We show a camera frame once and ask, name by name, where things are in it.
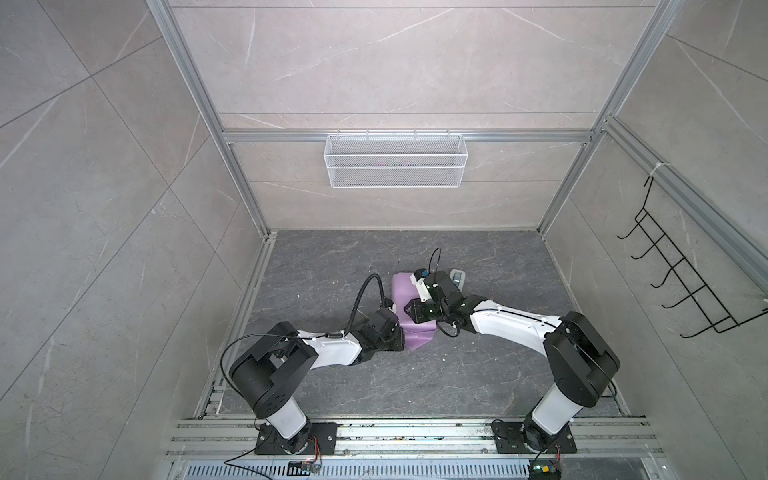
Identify pink wrapping paper sheet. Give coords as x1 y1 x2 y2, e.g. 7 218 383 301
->
391 272 437 351

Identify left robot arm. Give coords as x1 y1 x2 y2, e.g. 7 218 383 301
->
227 308 405 444

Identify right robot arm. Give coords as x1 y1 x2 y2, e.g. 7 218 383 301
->
404 269 620 452

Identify white tape dispenser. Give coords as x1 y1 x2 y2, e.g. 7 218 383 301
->
449 269 466 290

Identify green connector board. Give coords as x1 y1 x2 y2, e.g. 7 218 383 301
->
528 461 562 480

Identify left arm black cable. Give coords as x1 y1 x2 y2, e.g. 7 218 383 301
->
343 272 386 337

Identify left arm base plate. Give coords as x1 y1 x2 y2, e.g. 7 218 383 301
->
255 422 339 456

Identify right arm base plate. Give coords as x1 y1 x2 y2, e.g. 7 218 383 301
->
490 419 577 454

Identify white wire mesh basket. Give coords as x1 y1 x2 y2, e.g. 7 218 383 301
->
323 133 469 189

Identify aluminium rail base frame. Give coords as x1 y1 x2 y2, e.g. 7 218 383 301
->
162 416 675 479

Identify black wire hook rack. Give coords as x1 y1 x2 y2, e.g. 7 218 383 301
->
616 176 767 339

